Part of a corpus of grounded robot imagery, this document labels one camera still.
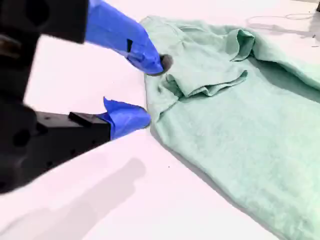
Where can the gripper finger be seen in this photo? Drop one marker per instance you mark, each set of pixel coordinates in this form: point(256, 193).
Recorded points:
point(120, 32)
point(125, 120)

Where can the pale green T-shirt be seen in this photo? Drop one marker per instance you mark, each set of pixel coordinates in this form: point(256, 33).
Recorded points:
point(225, 137)

